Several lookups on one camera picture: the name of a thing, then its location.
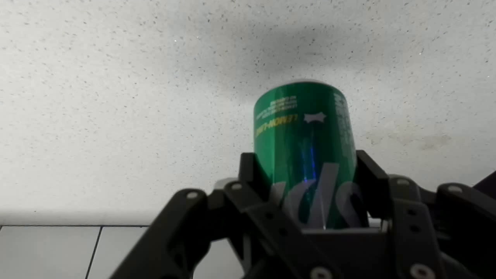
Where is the green soda can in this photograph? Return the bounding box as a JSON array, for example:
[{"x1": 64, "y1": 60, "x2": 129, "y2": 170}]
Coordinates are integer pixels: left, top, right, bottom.
[{"x1": 253, "y1": 81, "x2": 368, "y2": 229}]

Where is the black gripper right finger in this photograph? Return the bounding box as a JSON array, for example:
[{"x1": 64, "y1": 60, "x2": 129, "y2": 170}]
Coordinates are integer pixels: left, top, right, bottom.
[{"x1": 355, "y1": 150, "x2": 496, "y2": 279}]

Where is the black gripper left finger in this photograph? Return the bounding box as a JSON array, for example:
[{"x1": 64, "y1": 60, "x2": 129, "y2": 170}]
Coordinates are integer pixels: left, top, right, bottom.
[{"x1": 110, "y1": 153, "x2": 332, "y2": 279}]

